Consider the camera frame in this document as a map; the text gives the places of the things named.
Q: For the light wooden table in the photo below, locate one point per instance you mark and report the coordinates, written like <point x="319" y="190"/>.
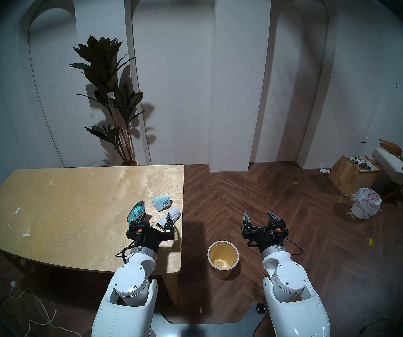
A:
<point x="82" y="206"/>

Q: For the white paper carton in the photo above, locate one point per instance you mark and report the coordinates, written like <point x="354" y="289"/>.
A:
<point x="175" y="213"/>

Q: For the white cushioned wooden armchair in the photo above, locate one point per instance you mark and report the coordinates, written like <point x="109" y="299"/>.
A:
<point x="391" y="162"/>

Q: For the tall green leafy plant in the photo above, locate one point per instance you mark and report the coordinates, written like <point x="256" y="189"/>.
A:
<point x="103" y="69"/>

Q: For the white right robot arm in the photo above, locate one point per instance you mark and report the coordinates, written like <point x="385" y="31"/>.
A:
<point x="289" y="283"/>

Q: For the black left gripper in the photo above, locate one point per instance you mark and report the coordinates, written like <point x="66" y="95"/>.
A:
<point x="148" y="236"/>

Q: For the white plant label tag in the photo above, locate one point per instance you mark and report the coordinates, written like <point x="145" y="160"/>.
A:
<point x="110" y="98"/>

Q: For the cream round trash bin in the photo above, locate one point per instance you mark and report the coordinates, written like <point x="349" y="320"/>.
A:
<point x="222" y="266"/>

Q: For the black base knob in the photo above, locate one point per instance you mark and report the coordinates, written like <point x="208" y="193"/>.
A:
<point x="260" y="308"/>

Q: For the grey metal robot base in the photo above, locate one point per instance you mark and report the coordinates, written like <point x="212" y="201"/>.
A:
<point x="201" y="329"/>

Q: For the teal clear plastic package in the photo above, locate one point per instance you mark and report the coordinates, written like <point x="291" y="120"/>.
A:
<point x="136" y="208"/>

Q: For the white bin with plastic bag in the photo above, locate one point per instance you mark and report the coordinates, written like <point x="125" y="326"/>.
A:
<point x="365" y="203"/>

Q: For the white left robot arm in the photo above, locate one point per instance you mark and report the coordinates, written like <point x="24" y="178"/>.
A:
<point x="131" y="280"/>

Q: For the light blue tissue packet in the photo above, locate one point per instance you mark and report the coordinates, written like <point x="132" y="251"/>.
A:
<point x="160" y="203"/>

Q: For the mixed trash pile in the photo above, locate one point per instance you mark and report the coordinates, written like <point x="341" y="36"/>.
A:
<point x="358" y="161"/>

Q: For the open cardboard box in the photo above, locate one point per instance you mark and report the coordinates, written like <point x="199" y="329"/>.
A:
<point x="345" y="176"/>

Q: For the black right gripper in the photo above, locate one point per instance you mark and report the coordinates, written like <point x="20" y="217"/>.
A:
<point x="266" y="236"/>

